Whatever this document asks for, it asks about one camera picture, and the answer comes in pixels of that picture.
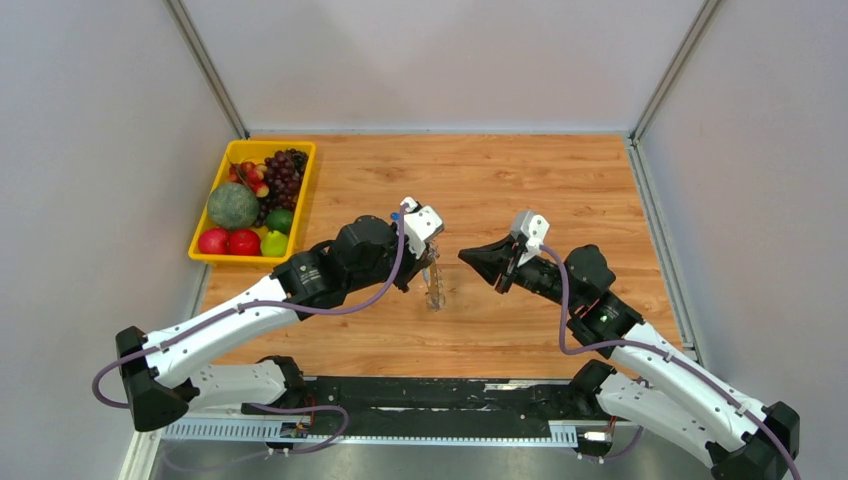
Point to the red apple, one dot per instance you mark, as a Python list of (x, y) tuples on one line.
[(244, 242), (214, 242)]

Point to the small red fruits cluster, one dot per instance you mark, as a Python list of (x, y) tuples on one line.
[(251, 175)]

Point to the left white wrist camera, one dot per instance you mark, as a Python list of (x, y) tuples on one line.
[(422, 223)]

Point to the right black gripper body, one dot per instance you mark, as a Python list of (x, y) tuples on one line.
[(538, 276)]

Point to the aluminium frame rail front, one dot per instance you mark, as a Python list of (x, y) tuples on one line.
[(155, 406)]

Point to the red apple left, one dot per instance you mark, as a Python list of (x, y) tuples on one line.
[(214, 242)]

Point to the green lime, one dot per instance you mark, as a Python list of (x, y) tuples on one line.
[(280, 220)]

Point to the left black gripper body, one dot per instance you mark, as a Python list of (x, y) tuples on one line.
[(408, 266)]

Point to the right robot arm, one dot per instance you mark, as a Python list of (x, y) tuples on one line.
[(640, 375)]

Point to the silver crescent key organizer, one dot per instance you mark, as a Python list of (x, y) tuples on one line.
[(435, 297)]

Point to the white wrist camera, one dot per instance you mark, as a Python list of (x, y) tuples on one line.
[(528, 230), (422, 223)]

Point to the red apple right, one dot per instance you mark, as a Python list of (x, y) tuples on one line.
[(244, 242)]

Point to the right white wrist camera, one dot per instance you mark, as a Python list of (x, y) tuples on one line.
[(528, 230)]

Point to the green melon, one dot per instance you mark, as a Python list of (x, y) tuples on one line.
[(232, 206)]

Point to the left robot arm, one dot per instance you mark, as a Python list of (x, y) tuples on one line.
[(168, 373)]

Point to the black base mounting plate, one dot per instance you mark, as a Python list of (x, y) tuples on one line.
[(442, 407)]

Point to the dark purple grape bunch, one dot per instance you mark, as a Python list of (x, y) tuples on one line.
[(285, 176)]

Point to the yellow plastic fruit tray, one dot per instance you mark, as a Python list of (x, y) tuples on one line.
[(257, 151)]

